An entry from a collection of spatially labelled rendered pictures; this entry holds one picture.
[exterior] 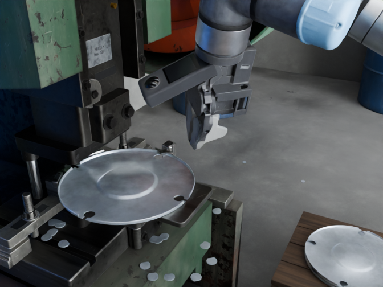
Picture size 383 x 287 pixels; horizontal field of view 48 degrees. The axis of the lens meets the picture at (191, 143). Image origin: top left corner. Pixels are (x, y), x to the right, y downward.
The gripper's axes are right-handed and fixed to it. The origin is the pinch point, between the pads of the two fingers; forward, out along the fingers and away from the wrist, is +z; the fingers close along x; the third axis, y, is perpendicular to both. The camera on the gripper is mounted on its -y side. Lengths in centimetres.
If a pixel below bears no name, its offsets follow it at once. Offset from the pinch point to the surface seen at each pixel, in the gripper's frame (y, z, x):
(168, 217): -4.3, 15.0, -4.4
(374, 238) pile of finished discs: 70, 60, 0
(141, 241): -8.3, 27.8, -0.5
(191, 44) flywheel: 13.9, 6.2, 39.2
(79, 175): -18.6, 21.7, 15.7
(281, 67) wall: 193, 177, 238
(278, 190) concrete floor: 86, 121, 66
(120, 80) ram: -7.7, 2.3, 22.9
